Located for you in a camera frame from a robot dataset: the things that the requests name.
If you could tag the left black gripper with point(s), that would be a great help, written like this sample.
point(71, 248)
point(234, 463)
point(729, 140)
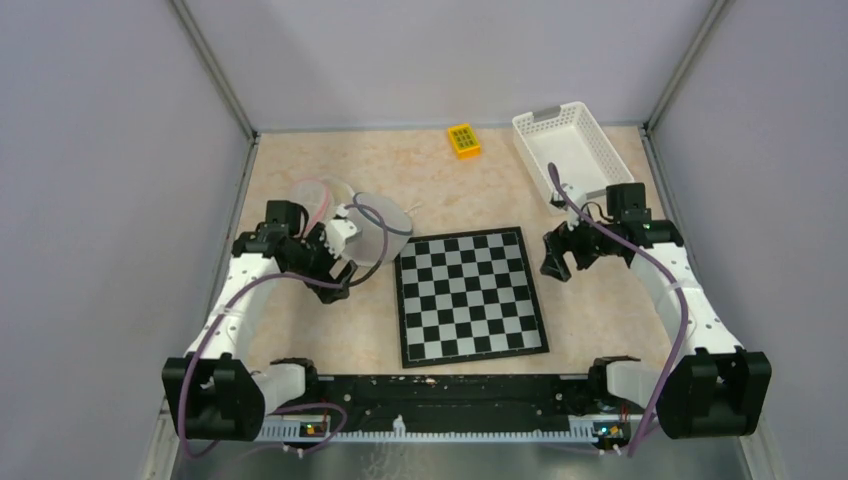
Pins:
point(315, 237)

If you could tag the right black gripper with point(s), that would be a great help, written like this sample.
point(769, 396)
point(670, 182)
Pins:
point(559, 242)

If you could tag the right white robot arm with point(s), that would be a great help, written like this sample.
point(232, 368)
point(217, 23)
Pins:
point(710, 385)

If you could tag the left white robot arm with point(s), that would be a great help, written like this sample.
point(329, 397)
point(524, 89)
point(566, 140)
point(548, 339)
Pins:
point(211, 393)

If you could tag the white plastic basket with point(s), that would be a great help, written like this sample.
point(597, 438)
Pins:
point(570, 137)

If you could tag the black white checkerboard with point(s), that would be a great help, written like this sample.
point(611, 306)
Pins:
point(467, 296)

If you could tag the yellow toy block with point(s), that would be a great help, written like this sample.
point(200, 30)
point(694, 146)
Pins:
point(464, 141)

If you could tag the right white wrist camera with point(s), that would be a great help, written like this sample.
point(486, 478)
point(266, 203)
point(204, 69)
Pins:
point(577, 197)

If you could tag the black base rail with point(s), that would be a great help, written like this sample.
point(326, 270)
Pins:
point(460, 405)

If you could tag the white toothed cable strip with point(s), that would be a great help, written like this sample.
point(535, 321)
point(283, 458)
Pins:
point(285, 430)

